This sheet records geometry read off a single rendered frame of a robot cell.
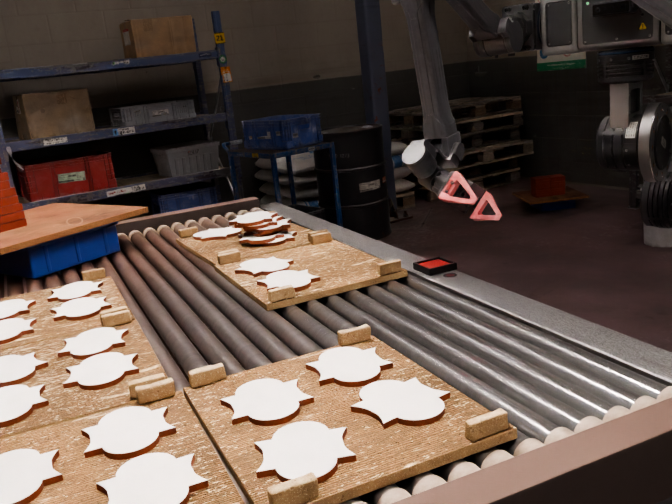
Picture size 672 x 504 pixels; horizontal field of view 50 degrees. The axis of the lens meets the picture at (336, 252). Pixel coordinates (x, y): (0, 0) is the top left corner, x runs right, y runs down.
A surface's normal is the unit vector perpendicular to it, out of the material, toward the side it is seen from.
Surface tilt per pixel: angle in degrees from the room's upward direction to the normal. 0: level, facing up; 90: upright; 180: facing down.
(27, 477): 0
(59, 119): 88
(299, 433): 0
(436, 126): 97
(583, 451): 0
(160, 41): 89
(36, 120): 84
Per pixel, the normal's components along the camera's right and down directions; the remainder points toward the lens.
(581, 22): -0.63, 0.26
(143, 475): -0.11, -0.96
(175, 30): 0.48, 0.11
